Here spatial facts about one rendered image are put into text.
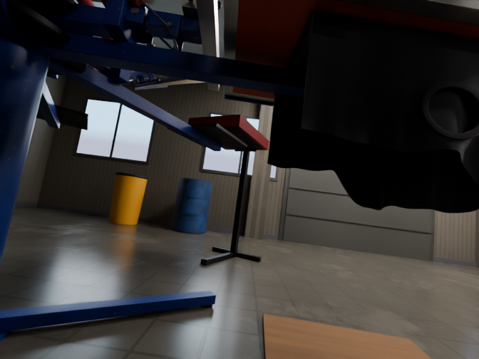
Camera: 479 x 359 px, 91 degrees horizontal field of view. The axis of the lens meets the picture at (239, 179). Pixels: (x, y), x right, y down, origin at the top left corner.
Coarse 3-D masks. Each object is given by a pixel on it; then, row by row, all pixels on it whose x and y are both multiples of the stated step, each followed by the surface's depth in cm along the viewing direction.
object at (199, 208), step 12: (180, 180) 347; (192, 180) 338; (180, 192) 341; (192, 192) 336; (204, 192) 343; (180, 204) 337; (192, 204) 334; (204, 204) 344; (180, 216) 334; (192, 216) 333; (204, 216) 344; (180, 228) 331; (192, 228) 332; (204, 228) 347
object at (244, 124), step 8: (192, 120) 182; (200, 120) 179; (208, 120) 175; (216, 120) 172; (224, 120) 169; (232, 120) 166; (240, 120) 164; (232, 128) 168; (240, 128) 167; (248, 128) 176; (240, 136) 184; (248, 136) 182; (256, 136) 190; (248, 144) 204; (256, 144) 200; (264, 144) 208
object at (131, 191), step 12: (120, 180) 333; (132, 180) 336; (144, 180) 350; (120, 192) 332; (132, 192) 336; (144, 192) 358; (120, 204) 331; (132, 204) 337; (120, 216) 330; (132, 216) 338
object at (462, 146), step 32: (320, 32) 55; (352, 32) 56; (384, 32) 56; (416, 32) 57; (320, 64) 55; (352, 64) 55; (384, 64) 56; (416, 64) 56; (448, 64) 56; (320, 96) 55; (352, 96) 55; (384, 96) 55; (416, 96) 56; (448, 96) 57; (320, 128) 55; (352, 128) 55; (384, 128) 56; (416, 128) 56; (448, 128) 55
